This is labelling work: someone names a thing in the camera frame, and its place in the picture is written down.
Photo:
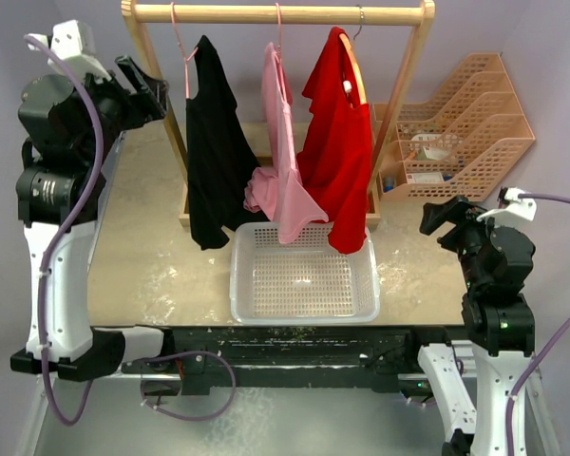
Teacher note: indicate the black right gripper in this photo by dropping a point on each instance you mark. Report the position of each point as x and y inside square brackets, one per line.
[457, 210]

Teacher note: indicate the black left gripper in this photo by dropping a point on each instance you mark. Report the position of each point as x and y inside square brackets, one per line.
[147, 103]

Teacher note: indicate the pink wire hanger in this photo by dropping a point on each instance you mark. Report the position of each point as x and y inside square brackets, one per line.
[186, 58]
[279, 30]

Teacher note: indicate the black t shirt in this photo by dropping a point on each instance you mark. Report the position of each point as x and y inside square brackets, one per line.
[221, 162]

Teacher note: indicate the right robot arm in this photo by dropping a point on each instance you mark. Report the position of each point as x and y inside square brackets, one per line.
[495, 261]

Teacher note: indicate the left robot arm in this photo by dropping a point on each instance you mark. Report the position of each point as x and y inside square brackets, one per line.
[59, 156]

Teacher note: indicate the red t shirt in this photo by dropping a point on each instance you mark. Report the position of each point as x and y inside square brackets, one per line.
[335, 160]

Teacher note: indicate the pink t shirt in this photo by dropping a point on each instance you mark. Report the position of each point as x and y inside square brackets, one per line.
[277, 190]

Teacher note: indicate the wooden hanger with metal hook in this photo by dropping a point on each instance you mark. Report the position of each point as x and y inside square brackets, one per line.
[348, 46]

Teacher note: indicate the white box with red logo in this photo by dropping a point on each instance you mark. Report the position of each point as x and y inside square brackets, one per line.
[425, 178]

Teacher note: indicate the peach plastic file organizer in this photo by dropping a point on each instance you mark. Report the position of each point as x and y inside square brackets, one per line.
[472, 130]

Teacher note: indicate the white plastic basket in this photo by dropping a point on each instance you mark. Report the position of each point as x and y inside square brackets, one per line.
[304, 283]

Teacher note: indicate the wooden clothes rack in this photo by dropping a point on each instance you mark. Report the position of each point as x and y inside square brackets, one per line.
[137, 16]

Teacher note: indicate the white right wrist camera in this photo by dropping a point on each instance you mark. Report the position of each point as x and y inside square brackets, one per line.
[512, 209]

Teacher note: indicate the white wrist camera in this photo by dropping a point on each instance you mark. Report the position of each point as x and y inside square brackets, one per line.
[512, 209]
[73, 43]

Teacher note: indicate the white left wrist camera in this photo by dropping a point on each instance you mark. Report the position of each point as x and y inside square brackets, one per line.
[73, 43]

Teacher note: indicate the aluminium rail frame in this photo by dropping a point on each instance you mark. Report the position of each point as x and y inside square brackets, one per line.
[286, 356]

